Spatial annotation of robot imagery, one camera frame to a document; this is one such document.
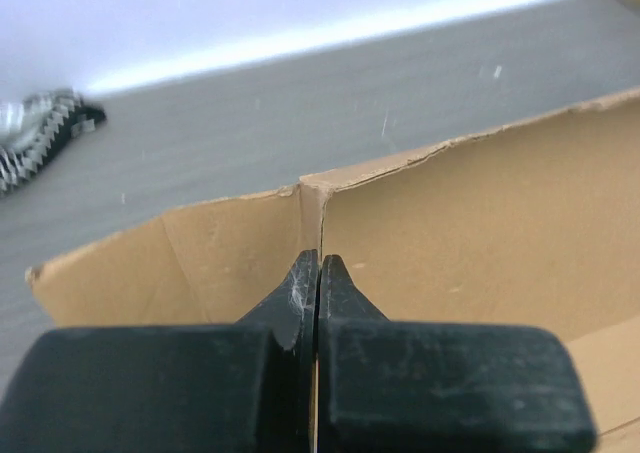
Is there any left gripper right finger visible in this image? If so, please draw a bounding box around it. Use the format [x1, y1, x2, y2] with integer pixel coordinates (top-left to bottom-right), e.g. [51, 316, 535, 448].
[317, 255, 596, 452]

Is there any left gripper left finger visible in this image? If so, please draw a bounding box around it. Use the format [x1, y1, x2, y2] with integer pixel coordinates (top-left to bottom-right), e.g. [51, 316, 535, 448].
[1, 250, 319, 452]

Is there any brown cardboard box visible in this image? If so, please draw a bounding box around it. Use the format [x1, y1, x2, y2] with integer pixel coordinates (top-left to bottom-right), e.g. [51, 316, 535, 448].
[25, 90, 639, 452]

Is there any striped black white cloth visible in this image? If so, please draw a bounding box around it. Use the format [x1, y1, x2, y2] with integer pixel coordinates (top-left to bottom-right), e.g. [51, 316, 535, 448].
[1, 88, 107, 197]

